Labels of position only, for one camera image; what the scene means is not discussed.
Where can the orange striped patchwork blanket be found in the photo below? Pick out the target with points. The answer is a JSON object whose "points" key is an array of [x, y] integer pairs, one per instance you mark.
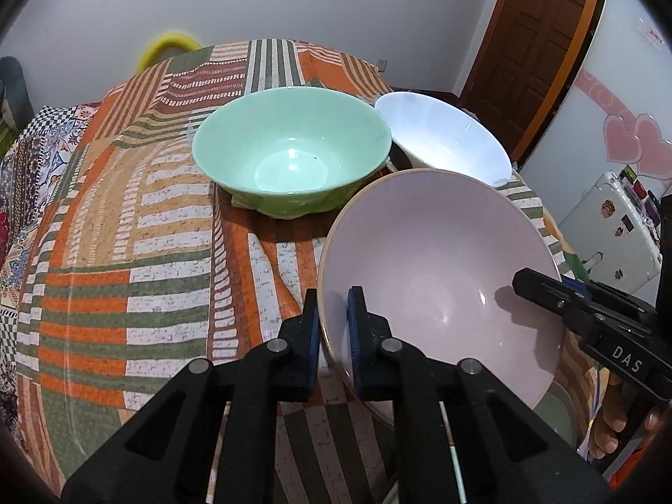
{"points": [[131, 252]]}

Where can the checkered patterned quilt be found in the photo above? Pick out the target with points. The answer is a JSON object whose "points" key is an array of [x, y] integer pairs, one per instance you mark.
{"points": [[21, 210]]}

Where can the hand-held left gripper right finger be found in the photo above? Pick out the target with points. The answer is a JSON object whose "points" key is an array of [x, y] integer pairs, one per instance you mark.
{"points": [[357, 331]]}

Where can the white bowl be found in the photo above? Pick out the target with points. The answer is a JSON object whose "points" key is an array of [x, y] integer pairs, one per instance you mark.
{"points": [[446, 131]]}

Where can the white wardrobe door pink hearts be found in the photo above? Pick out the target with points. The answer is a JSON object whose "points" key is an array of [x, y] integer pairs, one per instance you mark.
{"points": [[619, 73]]}

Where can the brown wooden door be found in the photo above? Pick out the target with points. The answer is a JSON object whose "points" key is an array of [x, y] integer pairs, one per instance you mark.
{"points": [[535, 37]]}

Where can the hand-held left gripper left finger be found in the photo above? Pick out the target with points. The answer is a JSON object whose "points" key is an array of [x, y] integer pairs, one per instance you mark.
{"points": [[312, 328]]}

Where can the green plate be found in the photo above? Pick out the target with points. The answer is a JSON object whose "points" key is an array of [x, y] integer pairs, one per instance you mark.
{"points": [[554, 412]]}

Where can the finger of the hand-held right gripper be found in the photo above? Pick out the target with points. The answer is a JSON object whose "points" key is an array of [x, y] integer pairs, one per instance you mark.
{"points": [[551, 296], [619, 307]]}

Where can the green bowl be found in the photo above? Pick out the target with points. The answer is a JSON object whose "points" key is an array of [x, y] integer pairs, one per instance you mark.
{"points": [[289, 136]]}

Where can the person's right hand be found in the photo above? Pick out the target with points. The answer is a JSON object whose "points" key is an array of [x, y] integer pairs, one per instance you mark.
{"points": [[614, 409]]}

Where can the white suitcase with stickers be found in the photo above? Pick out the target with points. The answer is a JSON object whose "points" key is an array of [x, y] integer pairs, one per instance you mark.
{"points": [[609, 231]]}

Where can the pink bowl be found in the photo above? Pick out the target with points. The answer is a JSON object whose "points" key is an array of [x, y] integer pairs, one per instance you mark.
{"points": [[430, 252]]}

